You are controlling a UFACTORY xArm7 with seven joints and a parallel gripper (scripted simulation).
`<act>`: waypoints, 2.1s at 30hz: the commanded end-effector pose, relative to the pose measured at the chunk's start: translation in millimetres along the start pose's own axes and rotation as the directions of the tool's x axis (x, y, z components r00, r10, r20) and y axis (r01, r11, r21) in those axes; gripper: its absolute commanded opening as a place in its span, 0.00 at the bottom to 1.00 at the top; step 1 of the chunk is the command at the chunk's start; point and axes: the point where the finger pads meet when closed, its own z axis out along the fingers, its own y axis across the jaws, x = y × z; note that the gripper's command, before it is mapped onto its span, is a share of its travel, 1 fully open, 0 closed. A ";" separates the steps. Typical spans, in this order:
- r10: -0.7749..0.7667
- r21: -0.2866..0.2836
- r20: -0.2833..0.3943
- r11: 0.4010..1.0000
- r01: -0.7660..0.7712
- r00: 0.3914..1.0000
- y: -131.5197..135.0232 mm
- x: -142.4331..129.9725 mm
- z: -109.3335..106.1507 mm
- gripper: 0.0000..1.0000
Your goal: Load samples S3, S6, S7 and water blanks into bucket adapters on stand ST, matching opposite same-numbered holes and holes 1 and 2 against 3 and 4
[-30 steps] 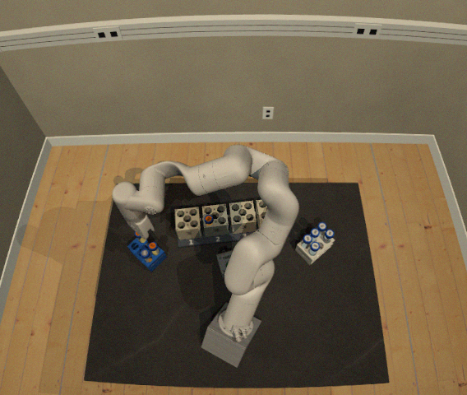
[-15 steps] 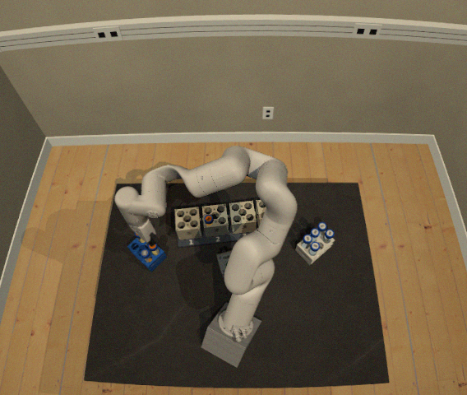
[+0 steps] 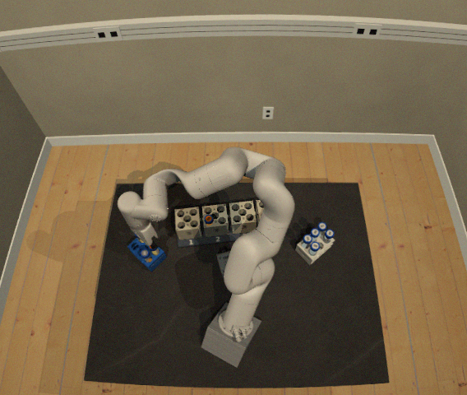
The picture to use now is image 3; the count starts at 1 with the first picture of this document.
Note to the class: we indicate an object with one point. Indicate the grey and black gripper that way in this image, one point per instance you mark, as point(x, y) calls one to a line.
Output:
point(147, 235)

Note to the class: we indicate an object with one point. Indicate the blue tube rack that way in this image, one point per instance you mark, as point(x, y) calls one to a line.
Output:
point(156, 259)

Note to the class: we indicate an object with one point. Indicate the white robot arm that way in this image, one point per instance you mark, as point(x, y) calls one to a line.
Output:
point(251, 251)

